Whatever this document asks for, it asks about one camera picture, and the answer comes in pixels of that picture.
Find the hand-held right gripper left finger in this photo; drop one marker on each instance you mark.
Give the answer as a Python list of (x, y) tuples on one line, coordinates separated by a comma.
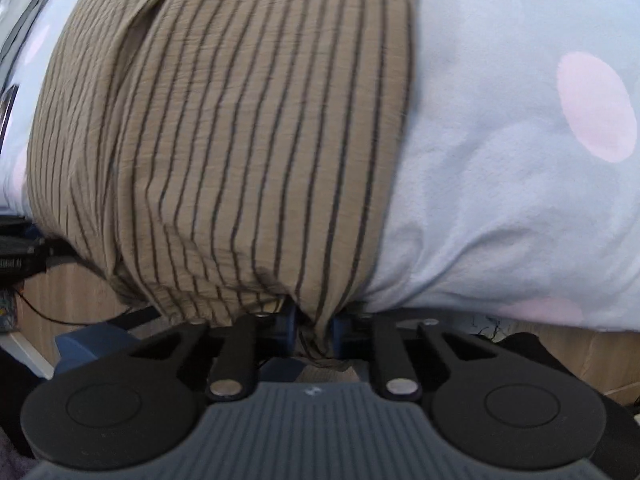
[(286, 327)]

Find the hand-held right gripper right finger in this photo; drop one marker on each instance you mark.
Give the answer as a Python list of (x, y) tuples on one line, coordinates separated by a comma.
[(341, 335)]

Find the beige striped pants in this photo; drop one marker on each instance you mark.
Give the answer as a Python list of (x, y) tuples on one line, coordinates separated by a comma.
[(225, 110)]

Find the blue plastic object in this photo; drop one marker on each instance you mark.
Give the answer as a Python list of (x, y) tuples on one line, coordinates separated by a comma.
[(80, 347)]

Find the polka dot bed sheet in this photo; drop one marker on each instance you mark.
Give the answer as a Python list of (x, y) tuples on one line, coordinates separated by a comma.
[(500, 160)]

